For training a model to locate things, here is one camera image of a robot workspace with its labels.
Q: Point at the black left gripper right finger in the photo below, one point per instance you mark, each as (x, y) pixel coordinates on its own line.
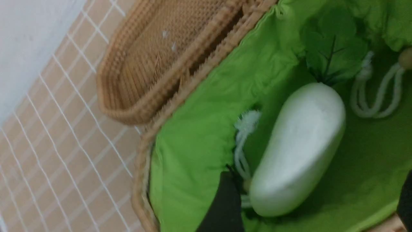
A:
(404, 207)

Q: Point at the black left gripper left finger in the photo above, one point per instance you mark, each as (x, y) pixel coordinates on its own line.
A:
(224, 213)

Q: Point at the white radish with leaves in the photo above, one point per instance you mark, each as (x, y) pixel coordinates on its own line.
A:
(311, 122)

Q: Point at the woven rattan basket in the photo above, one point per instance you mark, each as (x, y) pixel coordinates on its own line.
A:
(227, 119)

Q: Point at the checked beige tablecloth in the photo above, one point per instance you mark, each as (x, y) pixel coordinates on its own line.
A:
(65, 166)

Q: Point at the woven rattan basket lid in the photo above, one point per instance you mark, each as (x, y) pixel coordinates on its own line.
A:
(162, 44)

